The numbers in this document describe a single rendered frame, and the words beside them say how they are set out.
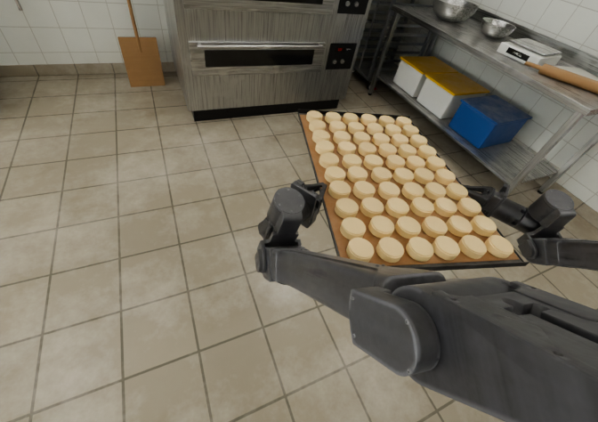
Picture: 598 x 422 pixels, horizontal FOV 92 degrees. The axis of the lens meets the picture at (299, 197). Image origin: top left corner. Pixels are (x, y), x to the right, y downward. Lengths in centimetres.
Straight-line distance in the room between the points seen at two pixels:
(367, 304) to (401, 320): 3
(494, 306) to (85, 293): 173
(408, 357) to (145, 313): 152
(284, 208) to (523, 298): 37
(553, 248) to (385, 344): 65
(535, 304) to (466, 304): 4
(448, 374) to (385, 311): 4
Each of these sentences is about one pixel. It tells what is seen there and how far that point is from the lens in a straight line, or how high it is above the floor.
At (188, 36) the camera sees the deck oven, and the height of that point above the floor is 69.
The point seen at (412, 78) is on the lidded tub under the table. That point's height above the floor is 38.
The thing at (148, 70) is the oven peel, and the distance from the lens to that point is 326.
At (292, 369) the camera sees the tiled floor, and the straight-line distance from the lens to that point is 151.
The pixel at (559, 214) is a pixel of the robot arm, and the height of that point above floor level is 108.
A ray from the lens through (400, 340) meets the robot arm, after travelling 19.
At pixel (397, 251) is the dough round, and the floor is 102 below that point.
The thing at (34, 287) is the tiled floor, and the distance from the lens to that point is 192.
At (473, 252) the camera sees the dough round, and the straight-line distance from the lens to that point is 69.
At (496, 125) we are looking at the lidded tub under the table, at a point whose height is 47.
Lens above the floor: 146
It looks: 46 degrees down
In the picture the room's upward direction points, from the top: 12 degrees clockwise
